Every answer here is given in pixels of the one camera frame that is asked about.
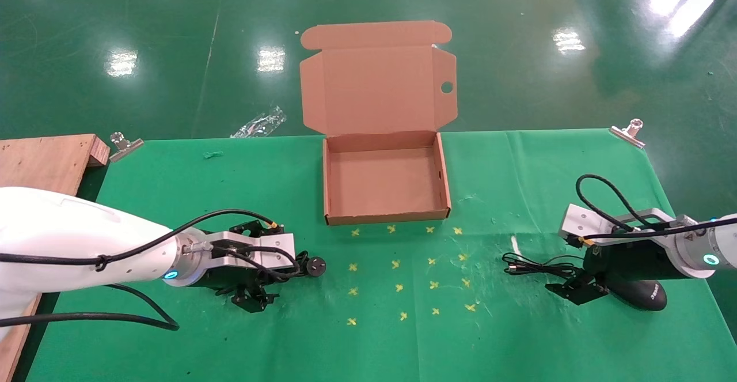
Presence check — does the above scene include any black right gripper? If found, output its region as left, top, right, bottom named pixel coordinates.
left=545, top=233, right=686, bottom=306

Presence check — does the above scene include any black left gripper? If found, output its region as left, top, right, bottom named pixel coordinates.
left=190, top=221, right=284, bottom=313

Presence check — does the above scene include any open brown cardboard box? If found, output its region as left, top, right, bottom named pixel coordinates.
left=299, top=21, right=458, bottom=226

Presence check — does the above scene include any clear plastic wrapper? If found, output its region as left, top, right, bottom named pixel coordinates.
left=230, top=105, right=287, bottom=139

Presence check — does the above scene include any silver binder clip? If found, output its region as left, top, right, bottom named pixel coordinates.
left=610, top=118, right=645, bottom=149
left=109, top=132, right=143, bottom=162

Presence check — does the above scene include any brown wooden board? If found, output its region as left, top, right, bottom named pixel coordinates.
left=0, top=134, right=110, bottom=382

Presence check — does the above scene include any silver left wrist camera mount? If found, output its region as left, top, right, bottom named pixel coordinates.
left=210, top=231, right=297, bottom=272

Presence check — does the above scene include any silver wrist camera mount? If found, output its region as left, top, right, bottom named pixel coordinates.
left=559, top=203, right=701, bottom=245
left=210, top=231, right=297, bottom=272

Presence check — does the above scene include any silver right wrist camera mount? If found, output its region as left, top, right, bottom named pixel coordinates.
left=559, top=203, right=701, bottom=245

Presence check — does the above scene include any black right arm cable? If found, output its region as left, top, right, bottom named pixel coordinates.
left=576, top=174, right=737, bottom=242

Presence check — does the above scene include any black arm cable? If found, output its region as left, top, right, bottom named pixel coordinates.
left=576, top=174, right=737, bottom=242
left=0, top=209, right=301, bottom=331

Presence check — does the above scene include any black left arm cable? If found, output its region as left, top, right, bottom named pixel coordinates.
left=0, top=209, right=301, bottom=331

